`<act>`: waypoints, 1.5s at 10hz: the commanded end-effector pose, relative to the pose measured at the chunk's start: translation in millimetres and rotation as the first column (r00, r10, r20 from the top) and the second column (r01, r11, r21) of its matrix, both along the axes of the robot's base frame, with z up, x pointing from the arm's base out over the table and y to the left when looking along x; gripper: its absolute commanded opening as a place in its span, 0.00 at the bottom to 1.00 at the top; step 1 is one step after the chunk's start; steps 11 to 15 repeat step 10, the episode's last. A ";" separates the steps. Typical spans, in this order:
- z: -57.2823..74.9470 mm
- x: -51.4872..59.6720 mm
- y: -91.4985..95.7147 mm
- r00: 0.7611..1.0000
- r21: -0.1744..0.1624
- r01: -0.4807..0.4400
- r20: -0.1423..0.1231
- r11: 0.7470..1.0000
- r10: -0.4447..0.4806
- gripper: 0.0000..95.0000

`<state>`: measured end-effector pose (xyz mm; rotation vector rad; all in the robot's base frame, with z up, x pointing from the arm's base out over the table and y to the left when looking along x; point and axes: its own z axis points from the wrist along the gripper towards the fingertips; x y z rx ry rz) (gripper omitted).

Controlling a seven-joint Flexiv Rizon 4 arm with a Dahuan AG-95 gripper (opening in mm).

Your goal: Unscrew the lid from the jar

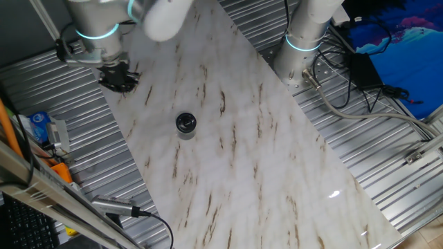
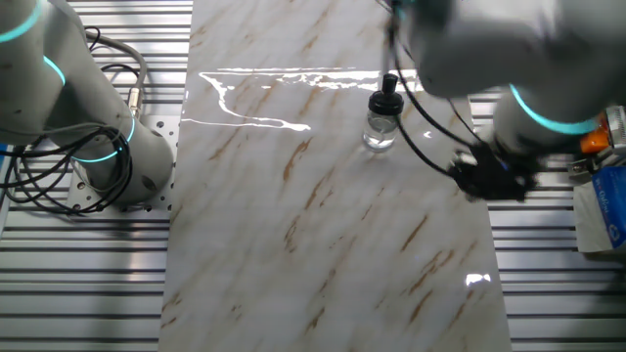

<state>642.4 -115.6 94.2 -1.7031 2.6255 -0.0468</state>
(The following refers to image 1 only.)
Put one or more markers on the white power strip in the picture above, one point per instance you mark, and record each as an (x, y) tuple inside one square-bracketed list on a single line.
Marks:
[(341, 15)]

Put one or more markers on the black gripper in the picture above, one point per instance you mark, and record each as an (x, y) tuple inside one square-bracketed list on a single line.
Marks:
[(116, 74)]

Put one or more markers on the aluminium frame bar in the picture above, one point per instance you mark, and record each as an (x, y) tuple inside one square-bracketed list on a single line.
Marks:
[(41, 188)]

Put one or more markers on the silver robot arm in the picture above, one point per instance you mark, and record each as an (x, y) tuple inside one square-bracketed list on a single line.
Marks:
[(301, 52)]

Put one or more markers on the silver ribbed device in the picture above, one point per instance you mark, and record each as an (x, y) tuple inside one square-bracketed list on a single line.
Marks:
[(55, 133)]

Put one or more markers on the black keyboard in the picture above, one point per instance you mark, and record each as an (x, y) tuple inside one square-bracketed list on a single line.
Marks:
[(24, 224)]

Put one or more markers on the clear glass jar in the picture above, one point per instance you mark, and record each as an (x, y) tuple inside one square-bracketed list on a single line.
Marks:
[(187, 134)]

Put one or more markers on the black power adapter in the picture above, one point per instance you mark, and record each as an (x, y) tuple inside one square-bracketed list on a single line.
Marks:
[(365, 71)]

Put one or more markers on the silver depth camera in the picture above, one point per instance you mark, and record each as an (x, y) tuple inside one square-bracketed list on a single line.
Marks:
[(112, 205)]

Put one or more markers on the aluminium camera pole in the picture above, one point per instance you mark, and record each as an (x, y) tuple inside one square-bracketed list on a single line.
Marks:
[(45, 17)]

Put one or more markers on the blue and white tissue pack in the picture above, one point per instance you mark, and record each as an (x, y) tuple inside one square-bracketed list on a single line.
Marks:
[(38, 126)]

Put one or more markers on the orange button box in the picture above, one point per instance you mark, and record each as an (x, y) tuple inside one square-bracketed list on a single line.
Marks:
[(62, 172)]

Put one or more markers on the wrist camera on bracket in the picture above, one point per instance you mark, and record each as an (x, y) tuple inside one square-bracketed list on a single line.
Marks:
[(78, 57)]

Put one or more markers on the marble pattern board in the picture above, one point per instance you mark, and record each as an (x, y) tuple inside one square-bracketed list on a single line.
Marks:
[(242, 155)]

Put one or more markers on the aluminium profile bar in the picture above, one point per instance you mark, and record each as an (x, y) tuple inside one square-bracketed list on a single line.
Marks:
[(424, 150)]

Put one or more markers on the orange pole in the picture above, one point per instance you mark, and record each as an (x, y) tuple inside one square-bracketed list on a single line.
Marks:
[(8, 131)]

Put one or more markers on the yellow button box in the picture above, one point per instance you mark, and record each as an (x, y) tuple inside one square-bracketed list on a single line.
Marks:
[(71, 231)]

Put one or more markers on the blue patterned cloth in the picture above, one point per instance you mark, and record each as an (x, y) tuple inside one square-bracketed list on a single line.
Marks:
[(408, 52)]

